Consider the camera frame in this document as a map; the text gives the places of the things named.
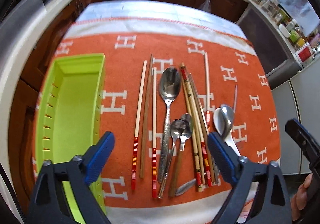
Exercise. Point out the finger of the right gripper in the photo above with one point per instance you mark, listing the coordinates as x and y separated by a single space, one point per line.
307 143

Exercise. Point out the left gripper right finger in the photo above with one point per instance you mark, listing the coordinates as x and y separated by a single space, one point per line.
271 202

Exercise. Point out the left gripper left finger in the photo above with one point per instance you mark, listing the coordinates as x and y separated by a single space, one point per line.
48 201

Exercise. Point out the white ceramic soup spoon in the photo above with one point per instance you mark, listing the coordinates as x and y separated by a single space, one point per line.
220 126

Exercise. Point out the small steel teaspoon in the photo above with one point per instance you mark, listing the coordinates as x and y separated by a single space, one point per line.
177 127

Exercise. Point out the cream chopstick red striped end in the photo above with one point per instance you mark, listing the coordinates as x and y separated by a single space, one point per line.
137 124

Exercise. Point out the bamboo chopstick red tip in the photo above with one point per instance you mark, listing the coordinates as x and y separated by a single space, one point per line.
184 71

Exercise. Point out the dark brown wooden chopstick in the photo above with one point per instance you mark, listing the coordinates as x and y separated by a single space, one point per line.
145 120

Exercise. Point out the large steel tablespoon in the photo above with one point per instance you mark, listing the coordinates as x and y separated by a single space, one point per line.
169 89

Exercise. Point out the wooden handled steel spoon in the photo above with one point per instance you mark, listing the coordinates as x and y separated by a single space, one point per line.
184 136

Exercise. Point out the steel drinking straw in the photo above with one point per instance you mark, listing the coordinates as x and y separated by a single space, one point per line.
235 98

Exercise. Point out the person right hand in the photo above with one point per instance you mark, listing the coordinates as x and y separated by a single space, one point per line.
299 200

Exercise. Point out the steel dishwasher front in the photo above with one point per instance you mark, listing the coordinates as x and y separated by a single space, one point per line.
270 46

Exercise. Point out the green plastic utensil tray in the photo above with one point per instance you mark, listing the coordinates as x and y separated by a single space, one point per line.
68 117

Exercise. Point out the orange H-pattern blanket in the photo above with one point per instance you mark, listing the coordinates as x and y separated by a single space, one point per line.
126 42

